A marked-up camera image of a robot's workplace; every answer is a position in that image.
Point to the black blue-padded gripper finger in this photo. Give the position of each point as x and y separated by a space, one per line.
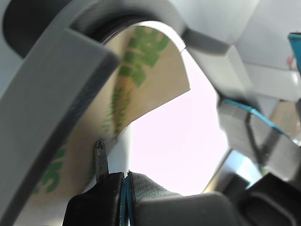
296 49

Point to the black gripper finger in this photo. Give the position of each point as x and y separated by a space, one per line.
94 207
169 209

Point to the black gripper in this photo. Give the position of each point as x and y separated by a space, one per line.
270 207

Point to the black blade-tipped gripper finger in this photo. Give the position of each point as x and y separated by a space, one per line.
235 127

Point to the tan 3M protective film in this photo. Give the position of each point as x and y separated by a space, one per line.
152 77

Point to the white rectangular box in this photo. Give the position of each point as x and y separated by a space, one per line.
270 80

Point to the brown cardboard box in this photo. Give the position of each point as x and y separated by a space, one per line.
284 117

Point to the gray holder fixture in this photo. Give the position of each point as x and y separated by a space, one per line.
47 106

